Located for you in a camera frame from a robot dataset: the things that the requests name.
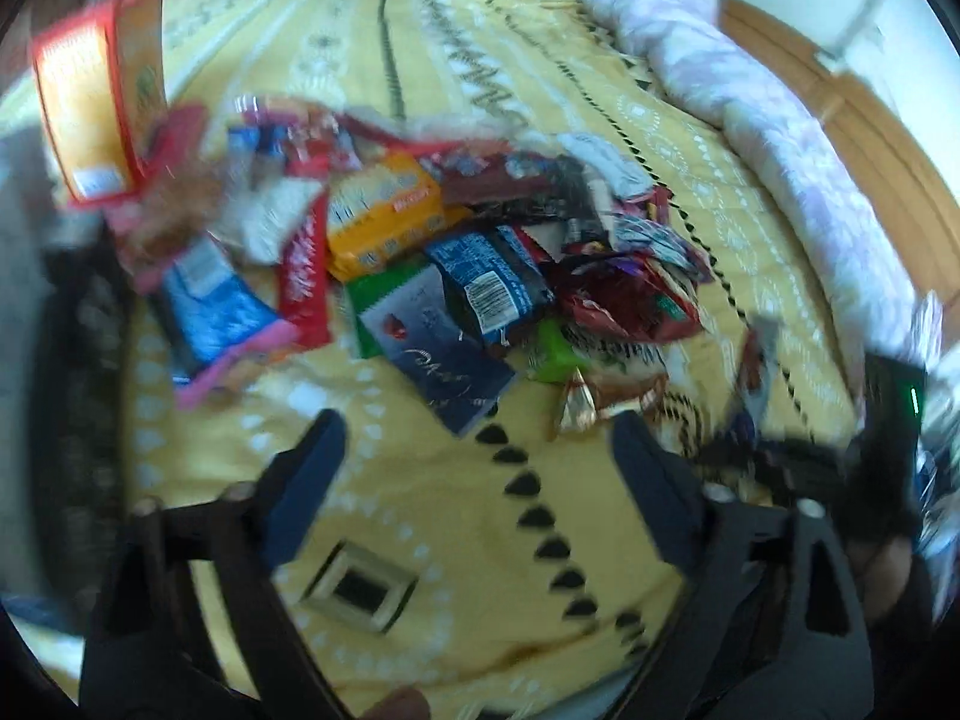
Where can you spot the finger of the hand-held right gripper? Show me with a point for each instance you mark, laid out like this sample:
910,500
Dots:
787,465

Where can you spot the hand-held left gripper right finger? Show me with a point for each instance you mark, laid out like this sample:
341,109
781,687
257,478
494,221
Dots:
649,476

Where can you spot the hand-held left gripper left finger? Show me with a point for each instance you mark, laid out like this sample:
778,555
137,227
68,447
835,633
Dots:
311,472

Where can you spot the pile of snack packets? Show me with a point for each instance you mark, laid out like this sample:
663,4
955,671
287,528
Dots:
480,270

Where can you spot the person's right hand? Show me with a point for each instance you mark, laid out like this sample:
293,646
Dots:
889,574

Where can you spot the yellow patterned bedsheet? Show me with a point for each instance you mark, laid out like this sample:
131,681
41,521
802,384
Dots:
465,562

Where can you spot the wooden headboard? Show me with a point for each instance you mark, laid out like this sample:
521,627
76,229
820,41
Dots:
847,112

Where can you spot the white floral quilt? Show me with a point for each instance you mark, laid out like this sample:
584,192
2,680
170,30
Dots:
750,112

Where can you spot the orange carton box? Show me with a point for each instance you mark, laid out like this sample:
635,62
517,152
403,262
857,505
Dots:
82,112

